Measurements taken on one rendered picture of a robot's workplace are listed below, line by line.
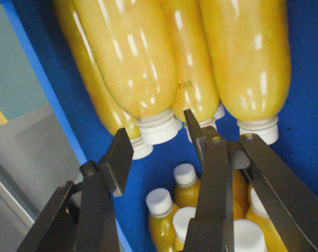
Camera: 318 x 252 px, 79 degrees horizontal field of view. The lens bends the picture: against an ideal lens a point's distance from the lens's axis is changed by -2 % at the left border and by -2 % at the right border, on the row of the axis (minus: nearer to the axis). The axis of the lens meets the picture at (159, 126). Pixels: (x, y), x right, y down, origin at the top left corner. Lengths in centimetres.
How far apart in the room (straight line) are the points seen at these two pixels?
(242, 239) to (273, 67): 17
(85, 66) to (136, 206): 22
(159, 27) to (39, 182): 49
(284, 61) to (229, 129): 21
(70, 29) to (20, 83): 139
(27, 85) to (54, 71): 136
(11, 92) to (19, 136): 109
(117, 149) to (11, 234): 38
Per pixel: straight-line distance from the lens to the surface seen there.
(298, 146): 35
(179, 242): 30
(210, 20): 20
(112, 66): 17
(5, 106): 172
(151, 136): 19
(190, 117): 17
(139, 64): 16
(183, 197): 37
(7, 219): 51
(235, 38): 18
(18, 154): 56
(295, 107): 32
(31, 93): 158
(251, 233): 25
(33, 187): 56
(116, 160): 16
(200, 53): 21
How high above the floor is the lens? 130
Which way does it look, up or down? 70 degrees down
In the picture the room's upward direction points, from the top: 180 degrees clockwise
